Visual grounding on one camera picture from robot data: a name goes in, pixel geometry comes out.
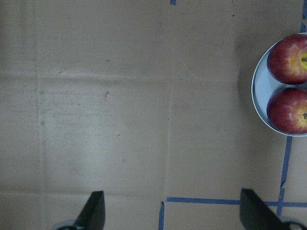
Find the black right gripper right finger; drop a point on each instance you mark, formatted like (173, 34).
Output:
(255, 215)

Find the red apple on plate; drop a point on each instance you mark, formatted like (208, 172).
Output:
(287, 60)
(287, 111)

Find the light blue plate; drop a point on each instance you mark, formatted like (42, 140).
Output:
(264, 86)

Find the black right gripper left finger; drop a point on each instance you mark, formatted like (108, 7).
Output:
(92, 216)

